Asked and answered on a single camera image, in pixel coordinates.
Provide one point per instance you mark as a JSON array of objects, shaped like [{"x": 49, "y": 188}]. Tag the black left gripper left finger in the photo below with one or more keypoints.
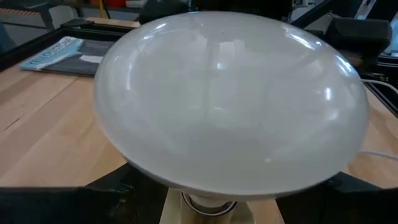
[{"x": 77, "y": 205}]

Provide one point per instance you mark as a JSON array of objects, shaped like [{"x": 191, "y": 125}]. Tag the white flood light bulb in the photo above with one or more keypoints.
[{"x": 230, "y": 105}]

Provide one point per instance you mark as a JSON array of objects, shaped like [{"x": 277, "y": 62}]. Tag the blue grey magazine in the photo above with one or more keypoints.
[{"x": 65, "y": 59}]

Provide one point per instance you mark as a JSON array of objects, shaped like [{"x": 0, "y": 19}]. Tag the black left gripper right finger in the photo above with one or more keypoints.
[{"x": 342, "y": 202}]

